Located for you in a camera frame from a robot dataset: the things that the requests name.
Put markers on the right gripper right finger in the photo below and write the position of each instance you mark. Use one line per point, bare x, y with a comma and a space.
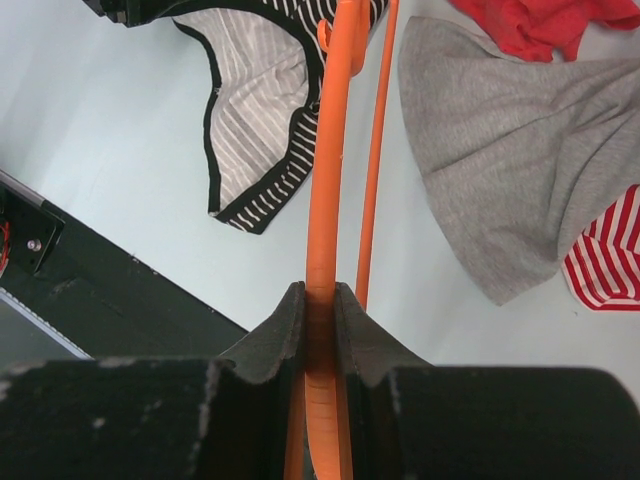
410, 419

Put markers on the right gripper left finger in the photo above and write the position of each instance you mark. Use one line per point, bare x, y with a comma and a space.
235, 416

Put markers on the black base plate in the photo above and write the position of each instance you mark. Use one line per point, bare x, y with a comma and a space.
89, 295

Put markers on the black white striped tank top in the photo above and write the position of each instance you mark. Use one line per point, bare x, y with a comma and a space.
260, 121

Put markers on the orange plastic hanger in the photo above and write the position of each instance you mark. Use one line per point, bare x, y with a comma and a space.
324, 413

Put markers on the grey garment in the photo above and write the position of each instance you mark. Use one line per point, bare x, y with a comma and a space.
517, 158

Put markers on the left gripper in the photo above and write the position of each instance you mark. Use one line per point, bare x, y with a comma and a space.
131, 12

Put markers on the red white striped garment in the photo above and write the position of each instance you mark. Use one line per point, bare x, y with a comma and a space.
602, 267

